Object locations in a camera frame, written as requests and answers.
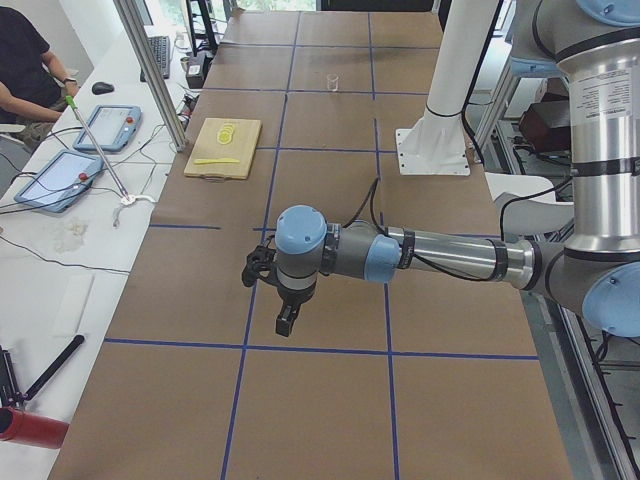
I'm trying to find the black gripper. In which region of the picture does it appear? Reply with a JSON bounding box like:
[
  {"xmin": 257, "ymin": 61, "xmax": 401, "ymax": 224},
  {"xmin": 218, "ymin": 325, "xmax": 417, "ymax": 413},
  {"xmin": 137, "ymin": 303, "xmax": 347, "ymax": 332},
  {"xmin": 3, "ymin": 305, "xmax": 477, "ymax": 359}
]
[{"xmin": 275, "ymin": 287, "xmax": 315, "ymax": 336}]

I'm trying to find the clear glass cup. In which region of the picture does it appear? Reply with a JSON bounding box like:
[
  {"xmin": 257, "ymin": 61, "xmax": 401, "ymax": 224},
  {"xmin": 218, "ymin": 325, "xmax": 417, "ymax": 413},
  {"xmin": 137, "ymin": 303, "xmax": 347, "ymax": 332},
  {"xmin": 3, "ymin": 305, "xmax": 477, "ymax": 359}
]
[{"xmin": 326, "ymin": 74, "xmax": 339, "ymax": 92}]

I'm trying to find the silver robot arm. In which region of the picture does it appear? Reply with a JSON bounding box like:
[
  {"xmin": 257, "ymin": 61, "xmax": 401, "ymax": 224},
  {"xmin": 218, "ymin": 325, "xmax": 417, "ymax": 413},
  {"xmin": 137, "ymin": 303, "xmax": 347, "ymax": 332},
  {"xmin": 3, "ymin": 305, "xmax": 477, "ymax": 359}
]
[{"xmin": 268, "ymin": 1, "xmax": 639, "ymax": 337}]

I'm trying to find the yellow plastic knife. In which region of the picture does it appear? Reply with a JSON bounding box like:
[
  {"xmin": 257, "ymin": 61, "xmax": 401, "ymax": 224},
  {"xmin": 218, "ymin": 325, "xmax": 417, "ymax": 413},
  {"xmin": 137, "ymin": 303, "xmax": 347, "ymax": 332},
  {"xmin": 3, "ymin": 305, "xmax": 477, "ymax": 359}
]
[{"xmin": 193, "ymin": 157, "xmax": 240, "ymax": 165}]

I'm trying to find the bamboo cutting board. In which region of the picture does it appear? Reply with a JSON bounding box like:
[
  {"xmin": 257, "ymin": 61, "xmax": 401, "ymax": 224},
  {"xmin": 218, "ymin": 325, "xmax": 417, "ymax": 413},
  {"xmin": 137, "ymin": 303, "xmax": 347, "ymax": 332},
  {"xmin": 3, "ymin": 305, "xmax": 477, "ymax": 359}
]
[{"xmin": 184, "ymin": 117, "xmax": 262, "ymax": 180}]

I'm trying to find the blue teach pendant near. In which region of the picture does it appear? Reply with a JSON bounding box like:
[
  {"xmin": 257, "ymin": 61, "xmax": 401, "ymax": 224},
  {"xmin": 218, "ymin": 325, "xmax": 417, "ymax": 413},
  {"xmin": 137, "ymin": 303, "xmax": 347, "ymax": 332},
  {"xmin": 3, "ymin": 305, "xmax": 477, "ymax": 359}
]
[{"xmin": 14, "ymin": 150, "xmax": 104, "ymax": 213}]

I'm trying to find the black computer mouse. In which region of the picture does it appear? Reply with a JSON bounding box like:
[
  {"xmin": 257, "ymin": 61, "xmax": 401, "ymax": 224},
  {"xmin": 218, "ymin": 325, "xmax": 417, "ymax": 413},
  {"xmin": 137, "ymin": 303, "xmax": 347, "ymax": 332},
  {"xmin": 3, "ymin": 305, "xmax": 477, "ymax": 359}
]
[{"xmin": 91, "ymin": 81, "xmax": 115, "ymax": 95}]

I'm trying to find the red cylinder bottle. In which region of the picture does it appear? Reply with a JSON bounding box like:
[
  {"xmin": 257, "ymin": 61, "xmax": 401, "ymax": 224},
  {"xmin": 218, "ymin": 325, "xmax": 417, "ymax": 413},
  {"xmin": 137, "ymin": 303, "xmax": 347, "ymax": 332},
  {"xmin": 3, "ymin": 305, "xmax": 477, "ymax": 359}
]
[{"xmin": 1, "ymin": 407, "xmax": 69, "ymax": 449}]

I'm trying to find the black keyboard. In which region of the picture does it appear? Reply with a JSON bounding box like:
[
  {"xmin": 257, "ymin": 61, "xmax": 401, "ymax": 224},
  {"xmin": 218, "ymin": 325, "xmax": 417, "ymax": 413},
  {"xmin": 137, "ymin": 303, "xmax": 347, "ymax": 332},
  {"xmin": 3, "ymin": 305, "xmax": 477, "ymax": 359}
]
[{"xmin": 147, "ymin": 36, "xmax": 171, "ymax": 79}]

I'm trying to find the seated person black shirt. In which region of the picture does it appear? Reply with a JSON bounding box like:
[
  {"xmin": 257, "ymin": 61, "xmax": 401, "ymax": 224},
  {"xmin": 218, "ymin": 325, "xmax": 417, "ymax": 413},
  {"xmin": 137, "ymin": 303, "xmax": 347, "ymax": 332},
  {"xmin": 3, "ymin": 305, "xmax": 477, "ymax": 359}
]
[{"xmin": 1, "ymin": 7, "xmax": 79, "ymax": 151}]

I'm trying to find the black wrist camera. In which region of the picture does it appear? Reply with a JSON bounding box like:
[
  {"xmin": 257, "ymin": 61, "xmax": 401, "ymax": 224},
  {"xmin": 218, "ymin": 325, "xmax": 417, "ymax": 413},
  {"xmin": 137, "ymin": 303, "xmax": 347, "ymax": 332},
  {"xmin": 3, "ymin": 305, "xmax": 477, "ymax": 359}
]
[{"xmin": 241, "ymin": 245, "xmax": 279, "ymax": 288}]

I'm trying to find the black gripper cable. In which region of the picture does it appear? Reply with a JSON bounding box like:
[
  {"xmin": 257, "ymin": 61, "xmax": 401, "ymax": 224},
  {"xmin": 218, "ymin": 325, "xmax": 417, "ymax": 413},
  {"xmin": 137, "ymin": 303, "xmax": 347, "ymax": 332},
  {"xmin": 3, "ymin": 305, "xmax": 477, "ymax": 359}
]
[{"xmin": 349, "ymin": 177, "xmax": 389, "ymax": 236}]

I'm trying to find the green handled reach grabber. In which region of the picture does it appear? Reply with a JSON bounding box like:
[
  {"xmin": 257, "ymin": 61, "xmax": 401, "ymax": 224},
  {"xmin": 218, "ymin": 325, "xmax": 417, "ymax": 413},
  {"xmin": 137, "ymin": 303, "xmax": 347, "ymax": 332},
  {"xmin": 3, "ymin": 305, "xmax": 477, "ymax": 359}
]
[{"xmin": 65, "ymin": 95, "xmax": 156, "ymax": 228}]

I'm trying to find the black handled tool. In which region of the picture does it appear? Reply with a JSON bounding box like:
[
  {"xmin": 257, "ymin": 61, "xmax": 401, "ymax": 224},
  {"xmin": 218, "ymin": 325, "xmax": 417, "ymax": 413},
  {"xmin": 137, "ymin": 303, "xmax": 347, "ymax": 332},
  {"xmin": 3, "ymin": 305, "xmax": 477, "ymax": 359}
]
[{"xmin": 21, "ymin": 335, "xmax": 85, "ymax": 402}]

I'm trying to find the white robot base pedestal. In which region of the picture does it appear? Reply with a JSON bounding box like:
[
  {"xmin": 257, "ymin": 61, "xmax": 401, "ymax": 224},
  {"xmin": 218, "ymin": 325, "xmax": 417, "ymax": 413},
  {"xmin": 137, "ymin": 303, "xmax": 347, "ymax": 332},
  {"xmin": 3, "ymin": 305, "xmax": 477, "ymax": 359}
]
[{"xmin": 396, "ymin": 0, "xmax": 501, "ymax": 176}]

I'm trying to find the aluminium frame post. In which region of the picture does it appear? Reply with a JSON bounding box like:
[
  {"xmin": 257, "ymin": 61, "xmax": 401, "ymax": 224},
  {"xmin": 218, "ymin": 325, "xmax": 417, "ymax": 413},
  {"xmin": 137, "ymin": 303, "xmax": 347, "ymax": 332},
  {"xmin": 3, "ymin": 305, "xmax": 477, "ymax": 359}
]
[{"xmin": 113, "ymin": 0, "xmax": 187, "ymax": 152}]

